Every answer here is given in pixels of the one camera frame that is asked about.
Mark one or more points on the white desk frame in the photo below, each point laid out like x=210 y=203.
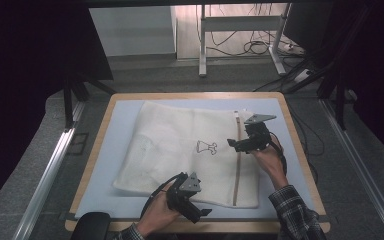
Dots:
x=240 y=23

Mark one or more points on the white power strip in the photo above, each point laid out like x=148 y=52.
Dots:
x=302 y=76

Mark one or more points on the wooden table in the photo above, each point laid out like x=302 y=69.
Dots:
x=196 y=95

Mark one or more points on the person's left hand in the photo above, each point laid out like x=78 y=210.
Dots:
x=156 y=213

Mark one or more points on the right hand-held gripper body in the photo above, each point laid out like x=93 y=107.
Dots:
x=256 y=131

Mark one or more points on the white mesh laundry bag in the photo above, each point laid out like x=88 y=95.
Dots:
x=166 y=150

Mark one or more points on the aluminium rail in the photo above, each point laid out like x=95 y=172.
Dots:
x=50 y=173
x=356 y=160

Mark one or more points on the black metal stand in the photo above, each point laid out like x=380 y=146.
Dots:
x=340 y=106
x=67 y=106

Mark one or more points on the white cabinet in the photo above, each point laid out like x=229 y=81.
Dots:
x=130 y=30

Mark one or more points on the person's right hand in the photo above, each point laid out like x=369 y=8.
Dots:
x=270 y=163

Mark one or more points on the black chair armrest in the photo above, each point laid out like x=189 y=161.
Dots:
x=90 y=226

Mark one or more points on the black curtain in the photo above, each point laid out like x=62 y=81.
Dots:
x=20 y=83
x=380 y=73

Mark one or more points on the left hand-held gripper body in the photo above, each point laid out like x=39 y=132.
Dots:
x=188 y=183

